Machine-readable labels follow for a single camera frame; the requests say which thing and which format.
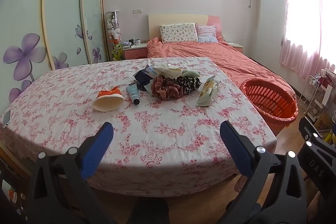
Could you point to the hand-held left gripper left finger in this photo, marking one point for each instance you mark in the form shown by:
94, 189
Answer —
97, 150

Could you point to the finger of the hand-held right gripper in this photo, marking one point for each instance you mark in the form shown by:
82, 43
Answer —
307, 132

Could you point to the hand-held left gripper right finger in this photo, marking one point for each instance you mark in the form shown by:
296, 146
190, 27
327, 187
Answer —
235, 148

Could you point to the orange plastic basket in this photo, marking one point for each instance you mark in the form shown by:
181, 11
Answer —
273, 103

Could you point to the dark blue mint green cloth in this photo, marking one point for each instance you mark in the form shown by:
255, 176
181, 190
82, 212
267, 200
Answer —
144, 81

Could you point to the orange white paper cup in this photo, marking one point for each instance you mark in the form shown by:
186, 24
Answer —
107, 102

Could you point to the pale green snack packet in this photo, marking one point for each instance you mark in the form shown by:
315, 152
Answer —
207, 92

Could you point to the pink floral tablecloth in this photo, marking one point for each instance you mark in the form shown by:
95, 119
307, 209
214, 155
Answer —
157, 129

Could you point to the light blue cosmetic tube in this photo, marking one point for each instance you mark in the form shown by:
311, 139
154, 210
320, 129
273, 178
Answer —
133, 94

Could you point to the black floral scrunchie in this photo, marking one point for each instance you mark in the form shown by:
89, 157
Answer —
190, 83

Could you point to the black white checkered cloth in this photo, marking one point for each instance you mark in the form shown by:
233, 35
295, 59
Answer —
138, 82

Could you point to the light green cloth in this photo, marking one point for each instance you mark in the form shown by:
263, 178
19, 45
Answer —
191, 74

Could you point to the red plaid scrunchie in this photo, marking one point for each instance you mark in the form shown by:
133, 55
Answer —
165, 88

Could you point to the bed with salmon duvet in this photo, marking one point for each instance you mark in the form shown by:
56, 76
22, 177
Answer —
210, 56

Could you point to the blue tissue packet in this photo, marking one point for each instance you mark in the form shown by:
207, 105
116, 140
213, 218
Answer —
150, 71

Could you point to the white smartphone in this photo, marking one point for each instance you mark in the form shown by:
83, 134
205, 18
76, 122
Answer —
7, 119

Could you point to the pale wooden nightstand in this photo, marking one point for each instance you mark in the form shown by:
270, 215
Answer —
236, 45

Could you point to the cream white cloth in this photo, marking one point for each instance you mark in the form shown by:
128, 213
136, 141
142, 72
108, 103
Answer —
165, 69

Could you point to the pink white nightstand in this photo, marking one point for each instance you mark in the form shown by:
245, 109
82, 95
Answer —
135, 52

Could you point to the pink curtain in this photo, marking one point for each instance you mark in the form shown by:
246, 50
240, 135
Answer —
302, 24

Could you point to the plush toy display tube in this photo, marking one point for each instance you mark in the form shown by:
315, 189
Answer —
115, 35

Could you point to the pink striped pillow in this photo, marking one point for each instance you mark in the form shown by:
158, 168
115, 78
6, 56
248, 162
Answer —
207, 33

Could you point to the floral print pillow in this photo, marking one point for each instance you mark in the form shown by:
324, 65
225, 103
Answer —
178, 33

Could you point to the flower print sliding wardrobe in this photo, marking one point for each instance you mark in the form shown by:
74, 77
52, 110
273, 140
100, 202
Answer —
52, 24

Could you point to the beige pink headboard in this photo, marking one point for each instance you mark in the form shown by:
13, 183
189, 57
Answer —
178, 19

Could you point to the wall socket plate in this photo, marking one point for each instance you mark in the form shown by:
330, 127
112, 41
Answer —
137, 11

